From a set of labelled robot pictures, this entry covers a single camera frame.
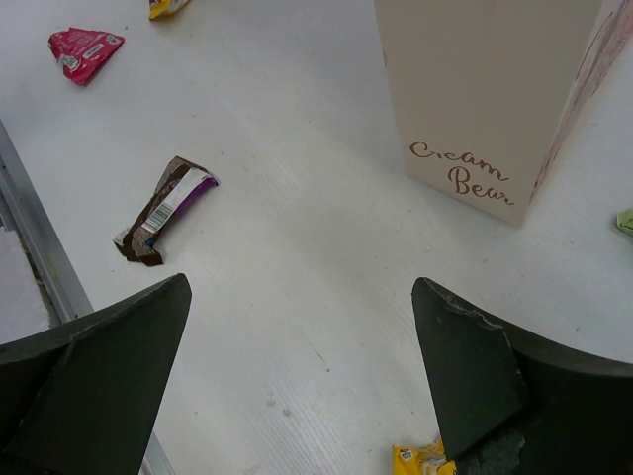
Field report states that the red snack packet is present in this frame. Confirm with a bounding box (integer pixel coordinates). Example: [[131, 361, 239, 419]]
[[48, 28, 125, 87]]

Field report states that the brown chocolate bar wrapper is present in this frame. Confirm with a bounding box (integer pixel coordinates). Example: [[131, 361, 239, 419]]
[[113, 156, 220, 267]]

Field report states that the yellow candy packet right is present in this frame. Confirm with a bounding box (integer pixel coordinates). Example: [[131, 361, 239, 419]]
[[392, 436, 457, 475]]

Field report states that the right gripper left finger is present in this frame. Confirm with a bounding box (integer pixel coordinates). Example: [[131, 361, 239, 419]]
[[1, 273, 192, 474]]

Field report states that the yellow candy packet left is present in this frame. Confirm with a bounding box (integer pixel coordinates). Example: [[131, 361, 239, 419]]
[[148, 0, 189, 21]]

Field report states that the yellow candy packet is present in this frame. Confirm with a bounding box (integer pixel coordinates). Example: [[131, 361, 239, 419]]
[[392, 436, 457, 475], [148, 0, 189, 21]]

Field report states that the cream paper bag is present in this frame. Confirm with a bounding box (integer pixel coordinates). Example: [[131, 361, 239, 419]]
[[375, 0, 632, 225]]

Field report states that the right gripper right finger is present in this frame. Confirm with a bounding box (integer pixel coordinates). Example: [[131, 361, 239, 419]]
[[412, 277, 632, 474]]

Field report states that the green snack packet right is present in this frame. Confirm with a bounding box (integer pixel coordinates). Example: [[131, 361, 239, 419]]
[[614, 209, 633, 237]]

